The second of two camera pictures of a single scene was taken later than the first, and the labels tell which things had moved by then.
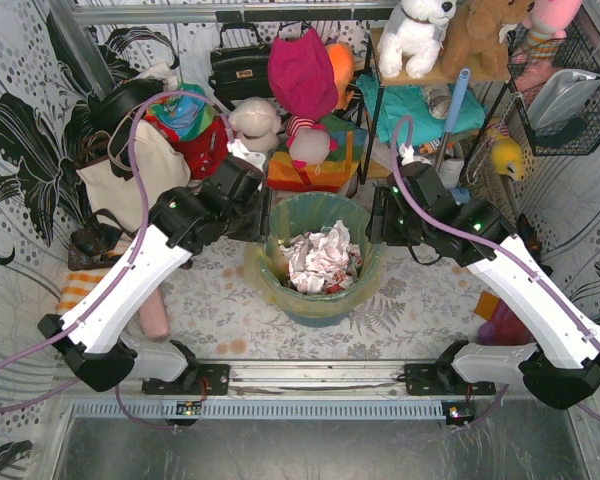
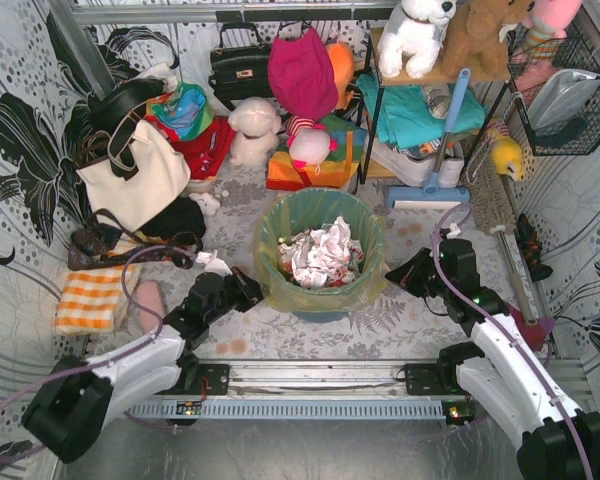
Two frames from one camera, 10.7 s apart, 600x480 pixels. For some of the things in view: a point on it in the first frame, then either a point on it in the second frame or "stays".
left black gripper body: (255, 220) → (238, 288)
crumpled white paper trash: (322, 263) stays
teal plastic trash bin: (305, 212) stays
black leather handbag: (240, 72) stays
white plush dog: (414, 32) stays
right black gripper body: (380, 223) → (419, 275)
